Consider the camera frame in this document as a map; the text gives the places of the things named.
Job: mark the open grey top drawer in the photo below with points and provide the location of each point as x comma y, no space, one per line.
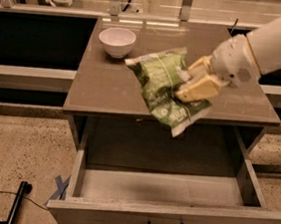
132,172

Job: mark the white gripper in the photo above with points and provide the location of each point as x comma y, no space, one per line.
233,62

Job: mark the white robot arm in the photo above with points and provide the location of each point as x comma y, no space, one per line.
265,43

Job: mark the green jalapeno chip bag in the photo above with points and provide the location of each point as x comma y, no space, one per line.
159,76

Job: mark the blue tape cross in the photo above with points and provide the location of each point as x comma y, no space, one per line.
60,191

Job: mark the black stand leg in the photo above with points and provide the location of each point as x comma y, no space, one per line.
24,189

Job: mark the white ceramic bowl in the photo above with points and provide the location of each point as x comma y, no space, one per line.
117,42

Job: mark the grey cabinet with countertop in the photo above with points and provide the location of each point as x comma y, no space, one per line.
104,86

